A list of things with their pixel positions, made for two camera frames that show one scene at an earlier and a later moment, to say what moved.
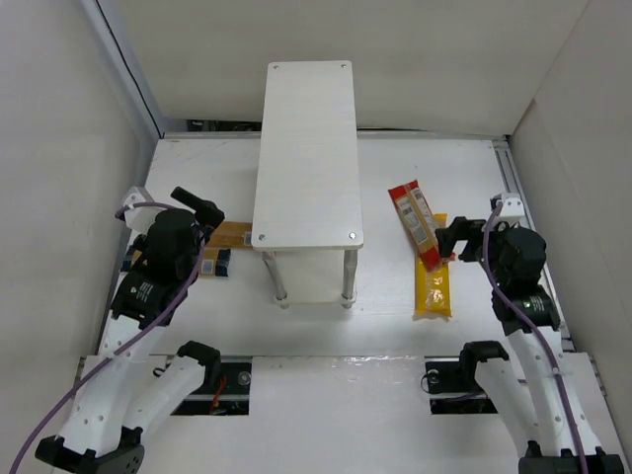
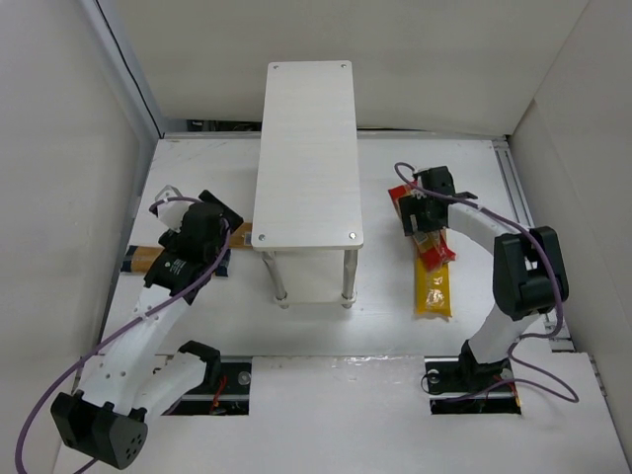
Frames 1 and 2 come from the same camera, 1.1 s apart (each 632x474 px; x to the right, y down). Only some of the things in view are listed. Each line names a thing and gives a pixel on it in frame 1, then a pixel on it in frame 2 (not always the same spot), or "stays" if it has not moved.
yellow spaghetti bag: x=433 y=288 stays
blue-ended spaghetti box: x=215 y=262 stays
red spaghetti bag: x=420 y=222 stays
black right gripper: x=457 y=234 -> x=410 y=217
